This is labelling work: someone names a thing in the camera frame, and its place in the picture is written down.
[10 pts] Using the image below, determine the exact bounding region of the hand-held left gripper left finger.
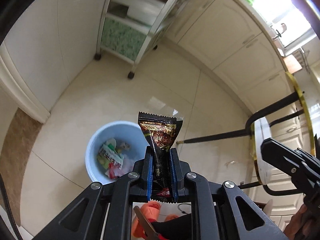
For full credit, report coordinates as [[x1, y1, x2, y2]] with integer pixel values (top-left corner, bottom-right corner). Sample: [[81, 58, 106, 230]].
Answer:
[[32, 147, 154, 240]]

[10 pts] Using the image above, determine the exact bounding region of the wooden cutting board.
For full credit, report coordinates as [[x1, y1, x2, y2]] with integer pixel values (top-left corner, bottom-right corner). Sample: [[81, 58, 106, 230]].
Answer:
[[284, 54, 303, 73]]

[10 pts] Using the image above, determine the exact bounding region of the light blue trash bin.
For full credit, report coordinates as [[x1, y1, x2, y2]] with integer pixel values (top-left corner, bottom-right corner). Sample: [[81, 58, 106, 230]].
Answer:
[[85, 121, 150, 183]]

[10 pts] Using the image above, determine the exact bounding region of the kitchen window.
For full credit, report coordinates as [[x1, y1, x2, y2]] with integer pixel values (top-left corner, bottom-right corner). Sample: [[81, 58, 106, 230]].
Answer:
[[246, 0, 320, 53]]

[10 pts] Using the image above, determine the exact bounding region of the round white marble table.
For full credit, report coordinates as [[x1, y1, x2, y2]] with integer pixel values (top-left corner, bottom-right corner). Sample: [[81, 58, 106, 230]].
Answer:
[[175, 71, 319, 197]]

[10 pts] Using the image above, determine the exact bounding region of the white red large packet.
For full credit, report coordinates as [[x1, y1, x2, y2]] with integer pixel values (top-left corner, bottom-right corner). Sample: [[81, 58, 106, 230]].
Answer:
[[99, 145, 124, 170]]

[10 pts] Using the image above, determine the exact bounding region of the black sachet red label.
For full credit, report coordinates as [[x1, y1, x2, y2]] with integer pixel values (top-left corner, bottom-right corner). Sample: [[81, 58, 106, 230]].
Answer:
[[138, 111, 184, 203]]

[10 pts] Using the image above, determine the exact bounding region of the white door frame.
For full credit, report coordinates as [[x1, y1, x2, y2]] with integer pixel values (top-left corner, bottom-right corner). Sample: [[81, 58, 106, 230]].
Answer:
[[0, 42, 52, 124]]

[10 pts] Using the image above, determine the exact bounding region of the person's right hand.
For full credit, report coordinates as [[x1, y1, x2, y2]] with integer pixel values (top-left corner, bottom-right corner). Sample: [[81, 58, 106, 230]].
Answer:
[[284, 200, 320, 240]]

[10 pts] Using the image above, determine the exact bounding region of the metal kitchen cart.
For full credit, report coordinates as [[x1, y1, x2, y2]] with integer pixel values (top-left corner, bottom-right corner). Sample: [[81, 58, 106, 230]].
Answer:
[[94, 0, 200, 80]]

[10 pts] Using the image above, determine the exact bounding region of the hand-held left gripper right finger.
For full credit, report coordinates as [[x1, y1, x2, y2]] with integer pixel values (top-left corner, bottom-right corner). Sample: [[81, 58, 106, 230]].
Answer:
[[170, 148, 288, 240]]

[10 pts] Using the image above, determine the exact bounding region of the metal kitchen faucet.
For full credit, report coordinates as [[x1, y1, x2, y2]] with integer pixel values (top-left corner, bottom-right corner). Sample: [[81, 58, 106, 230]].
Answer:
[[271, 22, 288, 42]]

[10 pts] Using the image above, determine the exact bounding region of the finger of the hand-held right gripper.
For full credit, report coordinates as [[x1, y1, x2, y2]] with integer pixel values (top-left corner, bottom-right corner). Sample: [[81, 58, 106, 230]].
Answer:
[[261, 138, 304, 178]]

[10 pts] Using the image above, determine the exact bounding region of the orange slipper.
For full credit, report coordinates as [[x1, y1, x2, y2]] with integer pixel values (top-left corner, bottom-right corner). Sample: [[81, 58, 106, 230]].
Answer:
[[132, 201, 160, 240]]

